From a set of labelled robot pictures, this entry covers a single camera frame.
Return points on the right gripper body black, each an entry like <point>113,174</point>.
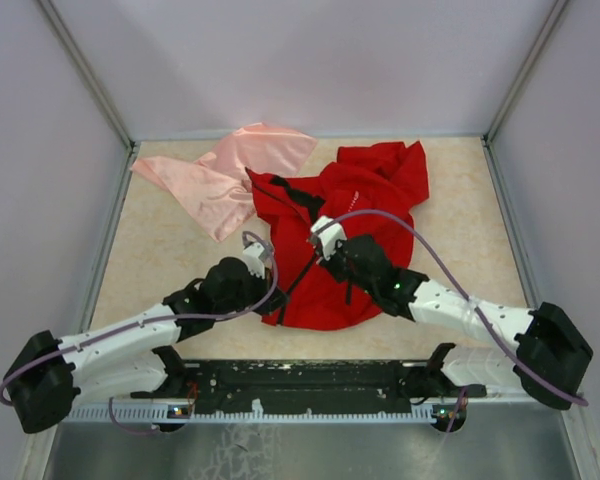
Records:
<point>340,266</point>

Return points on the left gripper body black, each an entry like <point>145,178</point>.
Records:
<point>253,292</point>

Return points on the red zip jacket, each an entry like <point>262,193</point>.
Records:
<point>389,177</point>

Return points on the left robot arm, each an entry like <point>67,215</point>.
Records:
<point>135,357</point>

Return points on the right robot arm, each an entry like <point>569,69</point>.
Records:
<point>539,351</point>

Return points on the pink satin cloth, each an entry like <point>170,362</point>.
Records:
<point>215,190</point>

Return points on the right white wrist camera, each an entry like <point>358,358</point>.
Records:
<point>326,236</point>

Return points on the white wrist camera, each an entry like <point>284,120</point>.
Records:
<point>255,256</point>
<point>326,236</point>

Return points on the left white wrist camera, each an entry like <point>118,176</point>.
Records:
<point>255,256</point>

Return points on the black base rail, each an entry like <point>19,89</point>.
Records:
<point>319,387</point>

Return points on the aluminium frame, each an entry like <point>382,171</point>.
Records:
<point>311,417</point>

